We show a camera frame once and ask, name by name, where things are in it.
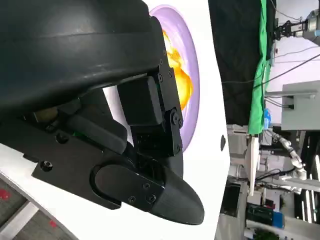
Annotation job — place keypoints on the white desk board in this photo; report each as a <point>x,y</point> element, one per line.
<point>253,165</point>

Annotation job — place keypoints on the grey background machine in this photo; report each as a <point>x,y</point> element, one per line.
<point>300,25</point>

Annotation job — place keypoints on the blue bottle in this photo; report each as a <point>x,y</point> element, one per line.
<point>267,118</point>

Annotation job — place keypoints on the black backdrop cloth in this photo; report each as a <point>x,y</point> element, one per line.
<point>235,50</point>

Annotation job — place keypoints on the lilac plate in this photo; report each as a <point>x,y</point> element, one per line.
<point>192,57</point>

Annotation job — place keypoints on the grey metal cabinet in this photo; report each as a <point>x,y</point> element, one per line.
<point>302,107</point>

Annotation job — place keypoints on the blue box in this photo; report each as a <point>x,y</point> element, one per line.
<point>278,220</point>

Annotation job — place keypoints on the orange and white bread roll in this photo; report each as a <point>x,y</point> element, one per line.
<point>183,85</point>

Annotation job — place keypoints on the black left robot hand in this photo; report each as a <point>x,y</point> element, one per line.
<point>62,62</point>

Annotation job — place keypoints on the green cloth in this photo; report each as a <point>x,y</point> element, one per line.
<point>260,100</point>

